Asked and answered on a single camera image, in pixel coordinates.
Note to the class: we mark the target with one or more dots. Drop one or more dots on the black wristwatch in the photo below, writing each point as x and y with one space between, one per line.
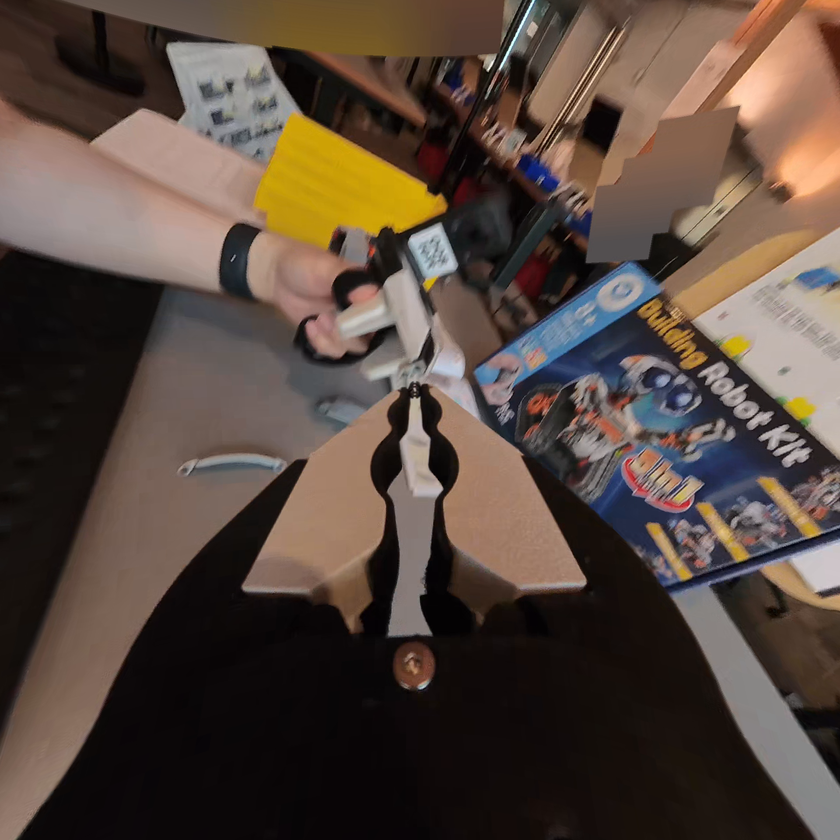
236 262

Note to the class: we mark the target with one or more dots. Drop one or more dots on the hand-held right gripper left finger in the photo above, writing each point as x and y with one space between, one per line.
321 525

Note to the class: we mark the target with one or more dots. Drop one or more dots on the white printed instruction sheet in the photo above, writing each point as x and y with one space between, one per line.
787 328

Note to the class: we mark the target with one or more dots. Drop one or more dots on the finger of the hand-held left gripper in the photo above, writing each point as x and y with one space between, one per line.
394 371
410 308

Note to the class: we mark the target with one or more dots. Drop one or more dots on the curved grey panel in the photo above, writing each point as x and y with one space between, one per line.
229 461
338 410

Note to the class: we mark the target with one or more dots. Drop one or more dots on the yellow storage bin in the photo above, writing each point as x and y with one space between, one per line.
328 184

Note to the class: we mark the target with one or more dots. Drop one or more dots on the dark green case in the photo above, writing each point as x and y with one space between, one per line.
525 243

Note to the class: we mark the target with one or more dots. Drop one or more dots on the printed picture sheet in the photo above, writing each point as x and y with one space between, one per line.
216 92

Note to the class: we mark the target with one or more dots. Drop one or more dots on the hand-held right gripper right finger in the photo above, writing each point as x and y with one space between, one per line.
505 525

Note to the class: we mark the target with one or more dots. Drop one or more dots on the person's left forearm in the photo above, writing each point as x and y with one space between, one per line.
98 210

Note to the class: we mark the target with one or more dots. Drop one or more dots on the grey desk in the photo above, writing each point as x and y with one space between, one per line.
197 394

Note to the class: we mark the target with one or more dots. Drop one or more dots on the blue robot kit box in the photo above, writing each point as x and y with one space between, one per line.
656 426

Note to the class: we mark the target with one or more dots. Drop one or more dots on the person's left hand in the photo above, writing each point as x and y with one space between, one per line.
295 275

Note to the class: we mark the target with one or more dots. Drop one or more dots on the black perforated panel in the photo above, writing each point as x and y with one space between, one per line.
52 426

